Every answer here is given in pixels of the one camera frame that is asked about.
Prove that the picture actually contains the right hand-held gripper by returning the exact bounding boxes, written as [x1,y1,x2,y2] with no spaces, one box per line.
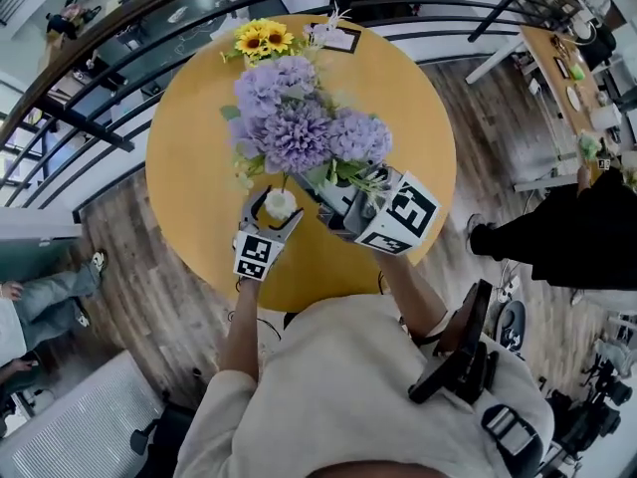
[293,166,443,257]

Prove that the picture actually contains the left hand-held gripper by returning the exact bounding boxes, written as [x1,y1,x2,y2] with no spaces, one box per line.
[232,186,305,283]

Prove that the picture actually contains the white ribbed vase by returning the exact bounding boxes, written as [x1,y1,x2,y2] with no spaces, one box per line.
[263,189,298,222]

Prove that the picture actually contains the purple flowers bunch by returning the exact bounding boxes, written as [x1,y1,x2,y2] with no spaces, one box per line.
[220,1,395,213]

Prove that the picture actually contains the person's right forearm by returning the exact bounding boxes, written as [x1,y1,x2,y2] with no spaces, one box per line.
[372,253,449,339]

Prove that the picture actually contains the person's left forearm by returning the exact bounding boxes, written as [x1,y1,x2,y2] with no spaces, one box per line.
[218,275,261,383]

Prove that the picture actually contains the round wooden table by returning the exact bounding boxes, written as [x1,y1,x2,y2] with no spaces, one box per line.
[144,15,458,313]

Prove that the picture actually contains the black framed sign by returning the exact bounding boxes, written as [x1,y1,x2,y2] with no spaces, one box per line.
[304,22,363,55]

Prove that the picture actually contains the sunflowers in white pot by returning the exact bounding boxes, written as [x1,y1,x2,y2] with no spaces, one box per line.
[221,17,301,68]

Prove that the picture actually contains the person's beige shirt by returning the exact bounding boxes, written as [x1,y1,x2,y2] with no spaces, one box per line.
[173,294,556,478]

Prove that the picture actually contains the black railing with wooden handrail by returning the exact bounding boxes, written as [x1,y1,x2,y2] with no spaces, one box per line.
[0,0,588,224]

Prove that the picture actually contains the black chest-mounted device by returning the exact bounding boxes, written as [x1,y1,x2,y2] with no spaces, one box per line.
[407,279,494,405]

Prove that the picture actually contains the white power strip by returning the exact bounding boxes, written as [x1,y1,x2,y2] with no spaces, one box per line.
[497,275,522,302]

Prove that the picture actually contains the black office chair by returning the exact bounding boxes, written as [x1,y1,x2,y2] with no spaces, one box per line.
[129,390,201,473]

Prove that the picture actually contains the black oval device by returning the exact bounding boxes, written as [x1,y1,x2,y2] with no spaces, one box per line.
[497,300,528,354]

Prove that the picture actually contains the wooden desk with white legs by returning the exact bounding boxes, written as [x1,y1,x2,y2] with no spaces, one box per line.
[465,25,624,194]

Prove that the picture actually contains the white slatted cabinet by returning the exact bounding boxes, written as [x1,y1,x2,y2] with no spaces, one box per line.
[0,351,166,478]

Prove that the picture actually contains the white bucket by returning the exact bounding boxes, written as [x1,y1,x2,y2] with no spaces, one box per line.
[590,103,623,131]

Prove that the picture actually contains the white globe desk lamp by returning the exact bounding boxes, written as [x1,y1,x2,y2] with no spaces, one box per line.
[571,10,597,40]

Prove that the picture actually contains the black strap with grey buckle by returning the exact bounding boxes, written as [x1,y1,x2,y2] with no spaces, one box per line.
[480,403,542,478]

